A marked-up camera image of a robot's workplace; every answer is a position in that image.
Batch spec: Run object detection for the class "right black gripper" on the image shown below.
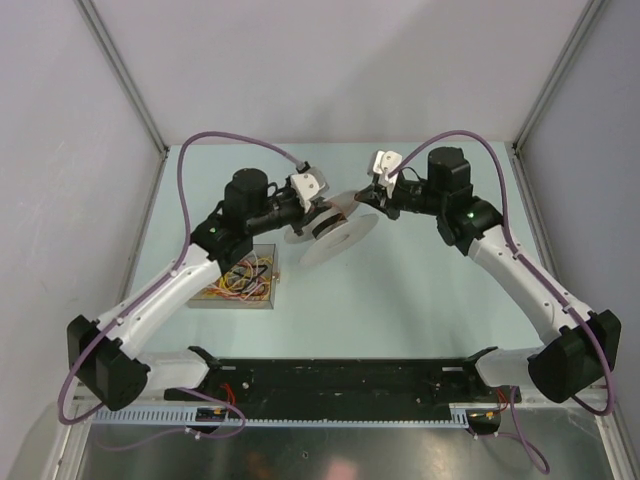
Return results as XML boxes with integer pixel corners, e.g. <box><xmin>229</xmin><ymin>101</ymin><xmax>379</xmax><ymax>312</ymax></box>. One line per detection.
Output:
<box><xmin>356</xmin><ymin>173</ymin><xmax>447</xmax><ymax>220</ymax></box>

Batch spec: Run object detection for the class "grey perforated cable spool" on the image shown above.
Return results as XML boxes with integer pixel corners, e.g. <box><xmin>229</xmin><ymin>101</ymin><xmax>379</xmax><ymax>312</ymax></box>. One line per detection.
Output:
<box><xmin>284</xmin><ymin>191</ymin><xmax>379</xmax><ymax>267</ymax></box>

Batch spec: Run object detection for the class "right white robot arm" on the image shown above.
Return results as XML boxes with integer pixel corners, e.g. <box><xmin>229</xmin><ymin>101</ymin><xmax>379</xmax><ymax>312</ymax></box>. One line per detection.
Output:
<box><xmin>355</xmin><ymin>147</ymin><xmax>621</xmax><ymax>403</ymax></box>

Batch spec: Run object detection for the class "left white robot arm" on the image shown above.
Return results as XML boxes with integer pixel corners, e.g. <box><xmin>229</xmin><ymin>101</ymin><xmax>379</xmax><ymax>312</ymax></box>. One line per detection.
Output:
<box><xmin>67</xmin><ymin>168</ymin><xmax>328</xmax><ymax>411</ymax></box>

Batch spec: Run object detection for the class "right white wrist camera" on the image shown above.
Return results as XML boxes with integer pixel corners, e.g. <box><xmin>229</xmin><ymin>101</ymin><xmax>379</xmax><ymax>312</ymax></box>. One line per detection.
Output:
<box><xmin>368</xmin><ymin>150</ymin><xmax>403</xmax><ymax>190</ymax></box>

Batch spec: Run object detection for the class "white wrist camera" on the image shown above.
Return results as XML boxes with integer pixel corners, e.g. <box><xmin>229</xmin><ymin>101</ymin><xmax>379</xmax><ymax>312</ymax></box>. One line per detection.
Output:
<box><xmin>368</xmin><ymin>150</ymin><xmax>403</xmax><ymax>190</ymax></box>
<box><xmin>289</xmin><ymin>162</ymin><xmax>329</xmax><ymax>213</ymax></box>

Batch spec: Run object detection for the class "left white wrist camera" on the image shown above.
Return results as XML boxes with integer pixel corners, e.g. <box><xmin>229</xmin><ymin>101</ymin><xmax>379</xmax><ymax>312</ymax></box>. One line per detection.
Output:
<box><xmin>289</xmin><ymin>162</ymin><xmax>329</xmax><ymax>213</ymax></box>

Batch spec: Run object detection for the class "tangled coloured wires bundle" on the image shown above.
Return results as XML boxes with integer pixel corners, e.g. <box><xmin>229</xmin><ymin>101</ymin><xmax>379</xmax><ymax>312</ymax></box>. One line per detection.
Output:
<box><xmin>207</xmin><ymin>254</ymin><xmax>277</xmax><ymax>304</ymax></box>

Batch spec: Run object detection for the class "clear plastic cable box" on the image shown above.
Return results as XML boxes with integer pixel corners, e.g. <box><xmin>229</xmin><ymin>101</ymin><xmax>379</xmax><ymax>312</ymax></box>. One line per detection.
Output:
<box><xmin>187</xmin><ymin>244</ymin><xmax>280</xmax><ymax>310</ymax></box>

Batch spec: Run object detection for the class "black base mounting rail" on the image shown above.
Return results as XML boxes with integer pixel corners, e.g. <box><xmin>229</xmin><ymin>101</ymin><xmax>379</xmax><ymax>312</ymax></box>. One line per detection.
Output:
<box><xmin>196</xmin><ymin>357</ymin><xmax>520</xmax><ymax>417</ymax></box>

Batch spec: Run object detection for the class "left aluminium frame post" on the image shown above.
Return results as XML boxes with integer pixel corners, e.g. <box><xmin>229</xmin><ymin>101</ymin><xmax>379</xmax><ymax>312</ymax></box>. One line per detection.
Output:
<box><xmin>74</xmin><ymin>0</ymin><xmax>167</xmax><ymax>153</ymax></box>

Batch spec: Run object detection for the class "aluminium frame post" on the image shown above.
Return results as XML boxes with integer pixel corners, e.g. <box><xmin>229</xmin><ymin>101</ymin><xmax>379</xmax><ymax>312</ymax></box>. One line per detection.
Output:
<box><xmin>512</xmin><ymin>0</ymin><xmax>610</xmax><ymax>157</ymax></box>
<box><xmin>74</xmin><ymin>0</ymin><xmax>167</xmax><ymax>153</ymax></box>

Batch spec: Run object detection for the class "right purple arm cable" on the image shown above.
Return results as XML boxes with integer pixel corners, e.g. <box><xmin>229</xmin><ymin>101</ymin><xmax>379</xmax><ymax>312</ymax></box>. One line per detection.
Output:
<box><xmin>389</xmin><ymin>129</ymin><xmax>617</xmax><ymax>475</ymax></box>

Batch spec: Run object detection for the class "white slotted cable duct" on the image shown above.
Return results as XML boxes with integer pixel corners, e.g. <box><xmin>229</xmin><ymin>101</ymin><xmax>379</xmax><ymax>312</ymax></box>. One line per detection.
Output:
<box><xmin>92</xmin><ymin>403</ymin><xmax>507</xmax><ymax>428</ymax></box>

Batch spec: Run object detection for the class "right aluminium frame post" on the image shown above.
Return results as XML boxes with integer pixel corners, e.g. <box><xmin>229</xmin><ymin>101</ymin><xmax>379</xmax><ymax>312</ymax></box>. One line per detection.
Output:
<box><xmin>512</xmin><ymin>0</ymin><xmax>610</xmax><ymax>157</ymax></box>

